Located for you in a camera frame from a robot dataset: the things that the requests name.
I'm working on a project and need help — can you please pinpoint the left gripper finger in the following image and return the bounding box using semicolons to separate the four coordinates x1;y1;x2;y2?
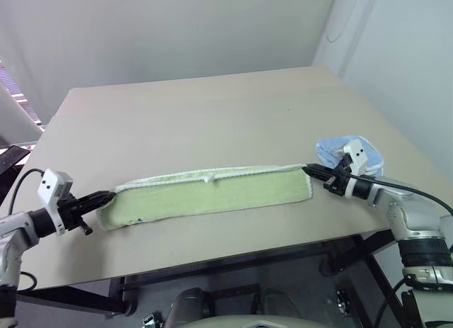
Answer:
79;196;115;215
74;190;116;206

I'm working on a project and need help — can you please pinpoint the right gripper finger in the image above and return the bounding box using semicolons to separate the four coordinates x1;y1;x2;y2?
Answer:
302;163;336;176
304;169;333;183

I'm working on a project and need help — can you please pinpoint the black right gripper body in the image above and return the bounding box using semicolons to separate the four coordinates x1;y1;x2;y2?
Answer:
323;154;355;198

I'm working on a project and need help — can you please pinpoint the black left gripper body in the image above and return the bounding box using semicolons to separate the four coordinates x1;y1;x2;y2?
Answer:
57;192;94;236

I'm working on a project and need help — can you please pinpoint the light green towel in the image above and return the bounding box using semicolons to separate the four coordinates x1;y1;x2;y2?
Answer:
96;162;314;232

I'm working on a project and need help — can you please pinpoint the crumpled blue cloth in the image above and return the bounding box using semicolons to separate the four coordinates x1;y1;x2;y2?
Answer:
314;134;386;177

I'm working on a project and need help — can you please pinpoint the black flat object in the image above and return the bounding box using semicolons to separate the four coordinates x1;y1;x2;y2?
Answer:
0;145;33;176

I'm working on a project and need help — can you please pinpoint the striped window blind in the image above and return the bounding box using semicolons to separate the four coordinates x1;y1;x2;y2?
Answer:
0;60;46;132

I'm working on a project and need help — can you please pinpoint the dark rounded grey shape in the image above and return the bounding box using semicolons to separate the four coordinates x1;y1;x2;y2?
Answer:
165;287;214;328

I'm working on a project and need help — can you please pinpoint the grey robot torso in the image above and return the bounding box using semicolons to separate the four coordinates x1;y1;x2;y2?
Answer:
195;314;299;328

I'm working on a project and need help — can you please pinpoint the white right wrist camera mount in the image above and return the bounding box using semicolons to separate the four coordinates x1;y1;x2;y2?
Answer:
341;139;369;200

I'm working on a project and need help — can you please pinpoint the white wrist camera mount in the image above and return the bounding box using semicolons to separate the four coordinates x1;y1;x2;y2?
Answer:
38;169;74;236
341;139;369;200

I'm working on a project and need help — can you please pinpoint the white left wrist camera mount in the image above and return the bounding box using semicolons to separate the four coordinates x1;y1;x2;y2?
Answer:
38;169;74;236

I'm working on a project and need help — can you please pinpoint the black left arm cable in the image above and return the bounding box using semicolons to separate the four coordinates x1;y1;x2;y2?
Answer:
7;169;45;215

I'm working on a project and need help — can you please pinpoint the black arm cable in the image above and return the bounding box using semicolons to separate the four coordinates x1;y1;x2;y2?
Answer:
7;169;45;215
349;174;453;216

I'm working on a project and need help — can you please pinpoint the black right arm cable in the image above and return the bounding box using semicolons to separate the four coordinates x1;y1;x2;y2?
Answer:
349;174;453;216

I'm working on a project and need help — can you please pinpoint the thin black floor cable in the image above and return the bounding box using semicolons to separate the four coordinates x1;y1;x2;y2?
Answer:
18;270;38;291

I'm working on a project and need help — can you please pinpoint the black metal table frame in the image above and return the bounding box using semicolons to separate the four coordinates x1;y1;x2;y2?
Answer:
15;229;411;328

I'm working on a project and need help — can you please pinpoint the silver caster bracket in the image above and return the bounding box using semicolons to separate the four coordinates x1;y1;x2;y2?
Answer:
333;288;352;317
141;312;164;328

